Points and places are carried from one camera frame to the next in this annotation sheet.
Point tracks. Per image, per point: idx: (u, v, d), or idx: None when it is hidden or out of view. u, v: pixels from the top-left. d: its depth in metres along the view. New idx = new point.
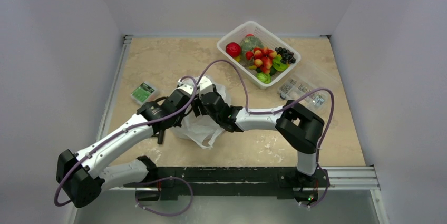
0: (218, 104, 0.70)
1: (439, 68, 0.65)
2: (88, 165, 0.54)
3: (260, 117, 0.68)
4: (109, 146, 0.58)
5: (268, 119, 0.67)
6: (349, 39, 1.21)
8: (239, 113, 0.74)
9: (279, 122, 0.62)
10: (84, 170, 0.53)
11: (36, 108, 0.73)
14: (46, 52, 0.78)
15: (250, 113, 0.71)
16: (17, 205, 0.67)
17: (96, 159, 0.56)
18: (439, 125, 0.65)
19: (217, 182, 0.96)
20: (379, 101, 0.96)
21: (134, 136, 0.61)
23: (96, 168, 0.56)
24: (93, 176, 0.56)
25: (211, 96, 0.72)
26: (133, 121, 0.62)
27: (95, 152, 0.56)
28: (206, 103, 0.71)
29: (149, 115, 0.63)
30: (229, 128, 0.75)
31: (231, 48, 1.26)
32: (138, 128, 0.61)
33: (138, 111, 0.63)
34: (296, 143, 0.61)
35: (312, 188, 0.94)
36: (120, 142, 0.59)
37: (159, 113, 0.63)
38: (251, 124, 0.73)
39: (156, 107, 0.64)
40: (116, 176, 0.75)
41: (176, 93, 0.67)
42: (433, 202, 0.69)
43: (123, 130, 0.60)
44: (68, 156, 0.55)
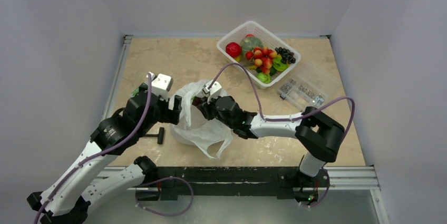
0: (235, 110, 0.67)
1: (438, 68, 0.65)
2: (51, 209, 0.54)
3: (278, 124, 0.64)
4: (66, 186, 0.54)
5: (287, 126, 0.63)
6: (349, 39, 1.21)
8: (253, 118, 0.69)
9: (299, 133, 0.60)
10: (47, 215, 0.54)
11: (36, 107, 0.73)
14: (46, 52, 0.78)
15: (266, 119, 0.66)
16: (16, 205, 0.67)
17: (57, 201, 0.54)
18: (439, 125, 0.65)
19: (217, 182, 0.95)
20: (379, 100, 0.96)
21: (91, 169, 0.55)
23: (62, 206, 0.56)
24: (65, 211, 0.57)
25: (227, 102, 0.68)
26: (88, 152, 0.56)
27: (55, 194, 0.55)
28: (222, 109, 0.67)
29: (105, 139, 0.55)
30: (243, 135, 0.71)
31: (231, 48, 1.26)
32: (91, 162, 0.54)
33: (91, 138, 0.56)
34: (318, 152, 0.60)
35: (312, 188, 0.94)
36: (76, 180, 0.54)
37: (115, 135, 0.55)
38: (265, 131, 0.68)
39: (110, 127, 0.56)
40: (105, 193, 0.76)
41: (131, 104, 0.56)
42: (433, 202, 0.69)
43: (77, 166, 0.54)
44: (33, 200, 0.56)
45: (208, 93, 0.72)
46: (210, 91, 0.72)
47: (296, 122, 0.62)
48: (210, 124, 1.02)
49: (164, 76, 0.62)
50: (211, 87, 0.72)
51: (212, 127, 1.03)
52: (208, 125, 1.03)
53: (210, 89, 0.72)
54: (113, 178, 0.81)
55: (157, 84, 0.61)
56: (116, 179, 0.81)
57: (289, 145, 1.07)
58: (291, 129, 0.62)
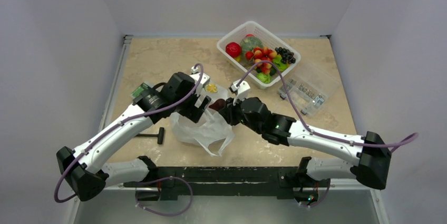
0: (263, 112, 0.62)
1: (438, 68, 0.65)
2: (86, 163, 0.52)
3: (331, 143, 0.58)
4: (105, 142, 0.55)
5: (343, 148, 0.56)
6: (348, 39, 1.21)
8: (292, 127, 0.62)
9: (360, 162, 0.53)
10: (81, 168, 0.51)
11: (36, 107, 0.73)
14: (45, 52, 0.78)
15: (312, 133, 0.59)
16: (16, 205, 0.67)
17: (93, 155, 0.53)
18: (439, 124, 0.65)
19: (217, 182, 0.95)
20: (379, 100, 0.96)
21: (131, 129, 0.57)
23: (96, 163, 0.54)
24: (94, 171, 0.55)
25: (253, 104, 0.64)
26: (129, 113, 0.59)
27: (91, 148, 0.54)
28: (248, 112, 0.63)
29: (147, 104, 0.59)
30: (274, 141, 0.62)
31: (231, 48, 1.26)
32: (134, 120, 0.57)
33: (135, 101, 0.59)
34: (368, 179, 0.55)
35: (312, 188, 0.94)
36: (116, 137, 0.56)
37: (157, 102, 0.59)
38: (305, 144, 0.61)
39: (153, 95, 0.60)
40: (120, 172, 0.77)
41: (175, 77, 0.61)
42: (433, 202, 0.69)
43: (119, 123, 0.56)
44: (66, 154, 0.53)
45: (235, 91, 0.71)
46: (236, 90, 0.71)
47: (356, 147, 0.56)
48: (211, 123, 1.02)
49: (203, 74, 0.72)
50: (240, 86, 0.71)
51: (213, 127, 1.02)
52: (209, 124, 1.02)
53: (238, 87, 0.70)
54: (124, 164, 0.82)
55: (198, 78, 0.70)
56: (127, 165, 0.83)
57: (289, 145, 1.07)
58: (348, 152, 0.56)
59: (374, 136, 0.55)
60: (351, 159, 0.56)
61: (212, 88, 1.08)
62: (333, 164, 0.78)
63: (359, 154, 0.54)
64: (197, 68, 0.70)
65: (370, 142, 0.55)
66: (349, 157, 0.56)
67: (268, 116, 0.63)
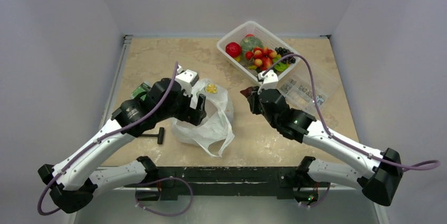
0: (280, 104, 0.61)
1: (438, 68, 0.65)
2: (62, 182, 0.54)
3: (349, 152, 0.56)
4: (82, 161, 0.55)
5: (360, 159, 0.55)
6: (349, 39, 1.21)
8: (311, 126, 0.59)
9: (375, 176, 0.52)
10: (58, 188, 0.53)
11: (36, 107, 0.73)
14: (46, 52, 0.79)
15: (331, 136, 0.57)
16: (16, 205, 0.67)
17: (70, 175, 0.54)
18: (439, 124, 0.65)
19: (217, 182, 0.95)
20: (379, 100, 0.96)
21: (109, 146, 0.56)
23: (75, 181, 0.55)
24: (75, 187, 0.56)
25: (272, 94, 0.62)
26: (107, 128, 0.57)
27: (69, 167, 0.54)
28: (265, 101, 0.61)
29: (126, 118, 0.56)
30: (289, 135, 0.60)
31: (231, 48, 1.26)
32: (111, 138, 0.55)
33: (113, 116, 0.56)
34: (378, 192, 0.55)
35: (312, 188, 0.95)
36: (93, 155, 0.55)
37: (137, 115, 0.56)
38: (321, 147, 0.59)
39: (133, 108, 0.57)
40: (112, 180, 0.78)
41: (156, 87, 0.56)
42: (433, 202, 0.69)
43: (96, 142, 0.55)
44: (45, 172, 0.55)
45: (261, 81, 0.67)
46: (262, 80, 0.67)
47: (373, 161, 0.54)
48: (211, 123, 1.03)
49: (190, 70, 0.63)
50: (266, 76, 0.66)
51: (213, 127, 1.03)
52: (209, 124, 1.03)
53: (264, 77, 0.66)
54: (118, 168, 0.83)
55: (184, 77, 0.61)
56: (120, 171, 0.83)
57: (289, 145, 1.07)
58: (365, 164, 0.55)
59: (393, 153, 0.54)
60: (365, 171, 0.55)
61: (211, 89, 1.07)
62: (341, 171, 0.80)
63: (375, 168, 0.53)
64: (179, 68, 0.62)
65: (388, 158, 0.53)
66: (363, 169, 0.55)
67: (284, 110, 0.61)
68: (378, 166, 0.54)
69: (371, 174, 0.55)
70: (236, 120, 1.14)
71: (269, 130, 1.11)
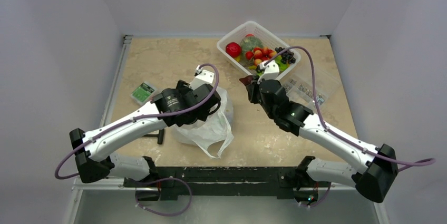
0: (279, 95, 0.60)
1: (438, 68, 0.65)
2: (90, 151, 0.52)
3: (342, 144, 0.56)
4: (114, 134, 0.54)
5: (354, 154, 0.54)
6: (349, 39, 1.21)
8: (308, 118, 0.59)
9: (368, 170, 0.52)
10: (84, 155, 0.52)
11: (36, 107, 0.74)
14: (46, 52, 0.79)
15: (327, 129, 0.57)
16: (16, 205, 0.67)
17: (99, 145, 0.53)
18: (439, 124, 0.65)
19: (217, 182, 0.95)
20: (379, 100, 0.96)
21: (141, 128, 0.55)
23: (100, 153, 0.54)
24: (97, 159, 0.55)
25: (273, 85, 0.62)
26: (145, 110, 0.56)
27: (99, 137, 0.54)
28: (265, 91, 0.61)
29: (165, 105, 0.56)
30: (285, 127, 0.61)
31: (231, 48, 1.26)
32: (146, 120, 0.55)
33: (154, 99, 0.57)
34: (369, 187, 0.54)
35: (312, 188, 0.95)
36: (125, 132, 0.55)
37: (176, 106, 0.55)
38: (317, 139, 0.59)
39: (173, 97, 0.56)
40: (126, 165, 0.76)
41: (203, 86, 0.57)
42: (434, 202, 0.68)
43: (131, 119, 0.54)
44: (76, 136, 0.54)
45: (262, 71, 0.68)
46: (263, 70, 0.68)
47: (367, 155, 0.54)
48: (211, 123, 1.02)
49: (209, 71, 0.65)
50: (268, 67, 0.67)
51: (212, 127, 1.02)
52: (209, 124, 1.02)
53: (265, 67, 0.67)
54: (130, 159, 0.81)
55: (204, 77, 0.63)
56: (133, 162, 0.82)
57: (289, 145, 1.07)
58: (358, 158, 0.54)
59: (388, 148, 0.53)
60: (359, 166, 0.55)
61: None
62: (336, 169, 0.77)
63: (369, 163, 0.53)
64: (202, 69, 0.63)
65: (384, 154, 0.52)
66: (357, 164, 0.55)
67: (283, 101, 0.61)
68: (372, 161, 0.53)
69: (363, 169, 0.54)
70: (236, 120, 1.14)
71: (270, 130, 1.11)
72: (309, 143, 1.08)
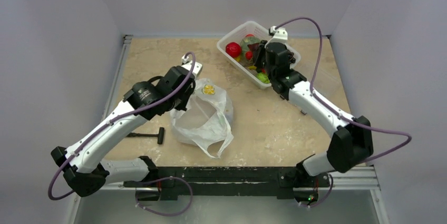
0: (281, 58, 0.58)
1: (437, 68, 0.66)
2: (76, 165, 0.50)
3: (322, 109, 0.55)
4: (95, 142, 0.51)
5: (329, 117, 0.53)
6: (349, 39, 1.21)
8: (300, 83, 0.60)
9: (337, 130, 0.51)
10: (71, 170, 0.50)
11: (37, 107, 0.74)
14: (46, 52, 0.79)
15: (313, 94, 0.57)
16: (16, 205, 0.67)
17: (84, 157, 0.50)
18: (438, 124, 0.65)
19: (217, 182, 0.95)
20: (379, 100, 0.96)
21: (122, 128, 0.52)
23: (88, 164, 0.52)
24: (88, 171, 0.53)
25: (279, 47, 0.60)
26: (119, 110, 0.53)
27: (82, 149, 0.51)
28: (269, 50, 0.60)
29: (138, 100, 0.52)
30: (278, 89, 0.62)
31: (231, 48, 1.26)
32: (124, 119, 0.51)
33: (125, 97, 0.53)
34: (337, 152, 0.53)
35: (312, 188, 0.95)
36: (106, 137, 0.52)
37: (149, 97, 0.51)
38: (301, 103, 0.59)
39: (145, 89, 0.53)
40: (120, 171, 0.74)
41: (172, 71, 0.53)
42: (433, 202, 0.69)
43: (107, 123, 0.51)
44: (58, 154, 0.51)
45: (271, 33, 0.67)
46: (273, 33, 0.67)
47: (341, 122, 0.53)
48: (211, 124, 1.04)
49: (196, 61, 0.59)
50: (278, 31, 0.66)
51: (212, 127, 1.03)
52: (209, 125, 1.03)
53: (275, 31, 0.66)
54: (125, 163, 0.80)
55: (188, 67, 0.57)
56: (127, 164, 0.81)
57: (289, 145, 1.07)
58: (331, 123, 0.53)
59: (365, 119, 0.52)
60: (330, 130, 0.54)
61: (209, 90, 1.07)
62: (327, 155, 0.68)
63: (340, 127, 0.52)
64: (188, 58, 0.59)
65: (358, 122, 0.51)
66: (330, 128, 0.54)
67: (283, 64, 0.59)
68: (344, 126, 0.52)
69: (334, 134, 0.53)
70: (236, 120, 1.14)
71: (270, 130, 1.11)
72: (309, 142, 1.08)
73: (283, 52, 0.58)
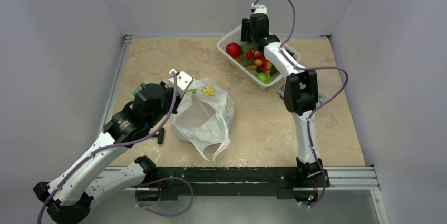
0: (259, 22, 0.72)
1: (438, 68, 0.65)
2: (59, 198, 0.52)
3: (283, 61, 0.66)
4: (77, 175, 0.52)
5: (287, 67, 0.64)
6: (349, 39, 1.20)
8: (274, 42, 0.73)
9: (290, 75, 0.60)
10: (56, 204, 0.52)
11: (36, 108, 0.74)
14: (45, 52, 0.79)
15: (280, 49, 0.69)
16: (16, 205, 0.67)
17: (66, 191, 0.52)
18: (439, 124, 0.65)
19: (217, 182, 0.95)
20: (379, 100, 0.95)
21: (104, 159, 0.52)
23: (71, 196, 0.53)
24: (73, 201, 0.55)
25: (260, 15, 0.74)
26: (101, 142, 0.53)
27: (65, 183, 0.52)
28: (251, 16, 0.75)
29: (118, 131, 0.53)
30: (257, 47, 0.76)
31: (231, 48, 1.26)
32: (105, 151, 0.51)
33: (105, 129, 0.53)
34: (288, 93, 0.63)
35: (312, 188, 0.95)
36: (87, 169, 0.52)
37: (129, 128, 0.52)
38: (271, 58, 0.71)
39: (124, 119, 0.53)
40: (107, 189, 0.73)
41: (138, 97, 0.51)
42: (433, 203, 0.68)
43: (89, 156, 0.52)
44: (41, 190, 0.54)
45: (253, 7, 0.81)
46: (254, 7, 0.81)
47: (295, 71, 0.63)
48: (210, 124, 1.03)
49: (187, 75, 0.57)
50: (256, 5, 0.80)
51: (211, 128, 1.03)
52: (208, 125, 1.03)
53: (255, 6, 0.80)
54: (115, 175, 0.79)
55: (178, 83, 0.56)
56: (118, 175, 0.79)
57: (289, 146, 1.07)
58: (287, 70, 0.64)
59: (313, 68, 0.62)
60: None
61: (209, 91, 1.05)
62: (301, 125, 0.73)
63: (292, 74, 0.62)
64: (174, 73, 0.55)
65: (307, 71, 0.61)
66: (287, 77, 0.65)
67: (262, 28, 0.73)
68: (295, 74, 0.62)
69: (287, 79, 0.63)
70: (236, 120, 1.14)
71: (270, 130, 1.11)
72: None
73: (262, 19, 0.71)
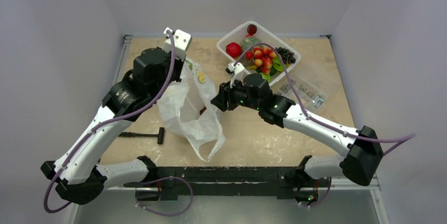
0: (262, 90, 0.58)
1: (437, 68, 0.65)
2: (66, 177, 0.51)
3: (324, 130, 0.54)
4: (81, 153, 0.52)
5: (336, 137, 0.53)
6: (349, 39, 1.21)
8: (290, 108, 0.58)
9: (350, 150, 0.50)
10: (62, 184, 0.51)
11: (36, 107, 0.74)
14: (46, 52, 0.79)
15: (309, 117, 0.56)
16: (16, 205, 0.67)
17: (72, 169, 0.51)
18: (438, 124, 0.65)
19: (217, 182, 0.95)
20: (379, 100, 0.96)
21: (105, 135, 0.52)
23: (78, 175, 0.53)
24: (80, 180, 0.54)
25: (258, 79, 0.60)
26: (101, 116, 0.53)
27: (69, 162, 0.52)
28: (249, 86, 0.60)
29: (117, 104, 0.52)
30: (270, 120, 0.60)
31: (231, 48, 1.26)
32: (105, 126, 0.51)
33: (104, 103, 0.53)
34: (354, 169, 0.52)
35: (312, 188, 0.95)
36: (90, 146, 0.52)
37: (129, 98, 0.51)
38: (302, 128, 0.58)
39: (123, 90, 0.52)
40: (118, 174, 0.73)
41: (137, 64, 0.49)
42: (432, 202, 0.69)
43: (90, 132, 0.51)
44: (47, 169, 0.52)
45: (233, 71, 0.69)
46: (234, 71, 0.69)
47: (349, 138, 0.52)
48: (203, 120, 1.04)
49: (184, 33, 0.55)
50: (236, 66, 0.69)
51: (204, 124, 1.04)
52: (201, 122, 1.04)
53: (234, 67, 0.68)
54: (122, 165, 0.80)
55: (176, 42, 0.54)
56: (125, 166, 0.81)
57: (289, 146, 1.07)
58: (340, 142, 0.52)
59: (370, 130, 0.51)
60: (341, 149, 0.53)
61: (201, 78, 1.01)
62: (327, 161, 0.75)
63: (350, 145, 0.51)
64: (168, 32, 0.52)
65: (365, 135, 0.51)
66: (340, 148, 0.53)
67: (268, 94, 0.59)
68: (353, 143, 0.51)
69: (346, 152, 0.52)
70: (236, 120, 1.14)
71: (269, 130, 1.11)
72: (310, 142, 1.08)
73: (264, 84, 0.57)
